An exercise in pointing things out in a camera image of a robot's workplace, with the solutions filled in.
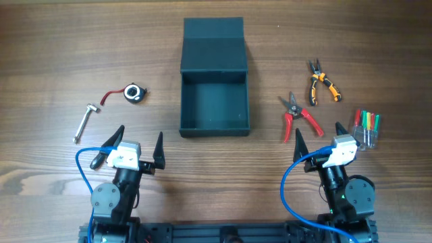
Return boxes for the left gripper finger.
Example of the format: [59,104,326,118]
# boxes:
[153,132,165,169]
[101,125,125,153]

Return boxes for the clear case coloured screwdrivers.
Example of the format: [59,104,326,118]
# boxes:
[352,109,381,151]

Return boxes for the red handled cutters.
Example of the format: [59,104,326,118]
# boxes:
[279,92,324,143]

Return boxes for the silver socket wrench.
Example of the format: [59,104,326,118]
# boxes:
[73,103,101,144]

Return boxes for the black round tape measure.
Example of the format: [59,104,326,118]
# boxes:
[100,83,148,106]

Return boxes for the orange black pliers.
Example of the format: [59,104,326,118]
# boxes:
[308,59,342,106]

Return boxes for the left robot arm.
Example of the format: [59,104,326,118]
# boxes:
[79,125,165,242]

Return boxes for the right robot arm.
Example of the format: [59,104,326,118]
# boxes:
[293,122,379,242]

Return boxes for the black red screwdriver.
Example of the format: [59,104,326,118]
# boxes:
[90,151,107,170]

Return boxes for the dark green open box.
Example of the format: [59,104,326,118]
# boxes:
[179,17,250,138]

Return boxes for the left blue cable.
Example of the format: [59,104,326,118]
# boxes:
[74,146,117,243]

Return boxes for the blue cable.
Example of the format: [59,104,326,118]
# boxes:
[74,146,117,243]
[279,145,359,243]

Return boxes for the right blue cable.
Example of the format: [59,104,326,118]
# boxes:
[279,145,359,243]

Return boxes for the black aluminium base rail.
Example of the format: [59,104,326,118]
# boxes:
[78,219,379,243]

